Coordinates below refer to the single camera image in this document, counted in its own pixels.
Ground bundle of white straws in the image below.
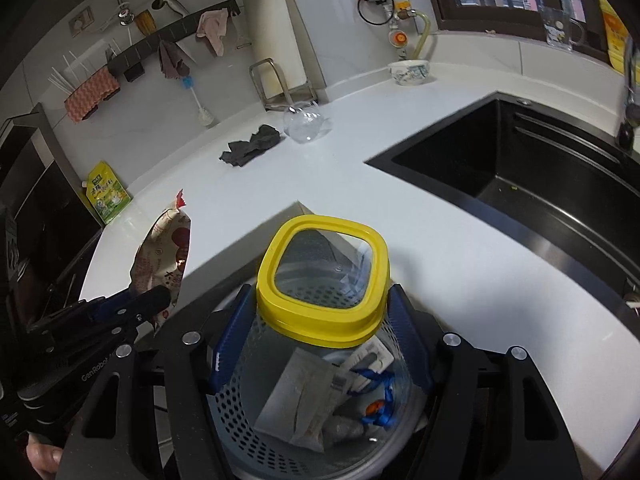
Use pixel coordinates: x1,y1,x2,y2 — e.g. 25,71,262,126
48,50,108,97

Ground blue ribbon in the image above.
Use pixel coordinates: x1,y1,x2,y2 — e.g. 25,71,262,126
350,367,397,427

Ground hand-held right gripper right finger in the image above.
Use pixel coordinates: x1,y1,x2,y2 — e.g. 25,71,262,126
387,282,583,480

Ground black cloth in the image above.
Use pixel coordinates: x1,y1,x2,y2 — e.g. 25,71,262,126
219,123,282,168

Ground black wall rack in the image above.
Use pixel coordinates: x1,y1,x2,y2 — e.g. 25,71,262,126
107,0,240,83

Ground clear plastic blister package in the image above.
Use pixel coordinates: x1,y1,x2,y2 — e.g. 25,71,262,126
332,342,401,396

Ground yellow green seasoning pouch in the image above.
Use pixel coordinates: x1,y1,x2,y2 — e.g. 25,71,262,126
82,161,132,225

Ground grey perforated trash bin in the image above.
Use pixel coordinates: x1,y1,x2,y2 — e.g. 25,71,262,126
200,285,441,480

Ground grey brown cloth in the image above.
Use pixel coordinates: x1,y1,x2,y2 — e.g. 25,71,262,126
159,41,192,81

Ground wall socket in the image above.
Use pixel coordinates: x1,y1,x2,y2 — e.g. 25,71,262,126
69,6,95,38

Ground brown window frame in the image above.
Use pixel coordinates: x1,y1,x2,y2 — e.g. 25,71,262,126
425,0,601,43

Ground red printed snack bag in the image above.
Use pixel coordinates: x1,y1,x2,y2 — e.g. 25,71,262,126
129,189,193,333

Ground white cutting board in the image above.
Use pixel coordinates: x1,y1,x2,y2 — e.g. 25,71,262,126
250,0,331,103

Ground black sink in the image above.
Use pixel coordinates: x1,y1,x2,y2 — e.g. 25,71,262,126
365,91,640,306

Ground person's left hand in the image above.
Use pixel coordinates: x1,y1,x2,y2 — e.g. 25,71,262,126
25,442,63,478

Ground orange wavy sponge cloth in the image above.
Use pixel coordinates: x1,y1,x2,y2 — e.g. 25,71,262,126
64,67,121,123

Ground clear plastic bags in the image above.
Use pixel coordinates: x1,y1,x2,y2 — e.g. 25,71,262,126
283,101,331,145

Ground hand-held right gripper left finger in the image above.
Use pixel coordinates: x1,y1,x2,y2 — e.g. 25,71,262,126
57,284,256,480

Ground metal faucet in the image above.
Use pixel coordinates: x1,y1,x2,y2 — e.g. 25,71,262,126
617,37,640,153

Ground yellowish gas hose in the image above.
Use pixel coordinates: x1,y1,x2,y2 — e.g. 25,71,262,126
407,10,432,61

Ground black integrated stove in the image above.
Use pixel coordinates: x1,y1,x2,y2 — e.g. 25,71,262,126
0,110,103,321

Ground white patterned bowl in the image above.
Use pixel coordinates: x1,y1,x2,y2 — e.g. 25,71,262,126
388,59,431,87

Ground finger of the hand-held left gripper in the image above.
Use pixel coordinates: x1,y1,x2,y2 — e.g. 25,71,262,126
75,291,136,323
47,286,172,357

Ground clear jar with yellow rim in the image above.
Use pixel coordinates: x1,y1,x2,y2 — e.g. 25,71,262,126
245,215,421,441

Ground yellow hanging scrubber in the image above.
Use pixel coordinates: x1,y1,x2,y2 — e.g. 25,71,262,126
134,10,157,37

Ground white food package bag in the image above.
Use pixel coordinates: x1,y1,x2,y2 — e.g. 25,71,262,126
254,347,337,453

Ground pink cloth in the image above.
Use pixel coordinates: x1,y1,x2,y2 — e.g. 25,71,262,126
196,9,230,57

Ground blue and white bottle brush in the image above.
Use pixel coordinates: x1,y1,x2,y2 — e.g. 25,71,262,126
181,74,217,128

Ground yellow oil bottle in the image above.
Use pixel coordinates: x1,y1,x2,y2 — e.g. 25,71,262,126
597,0,632,71

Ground metal board rack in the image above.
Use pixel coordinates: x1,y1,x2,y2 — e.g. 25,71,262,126
249,58,319,112

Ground glass mug with print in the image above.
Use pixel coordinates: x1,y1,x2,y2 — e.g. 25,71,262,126
539,5,586,52

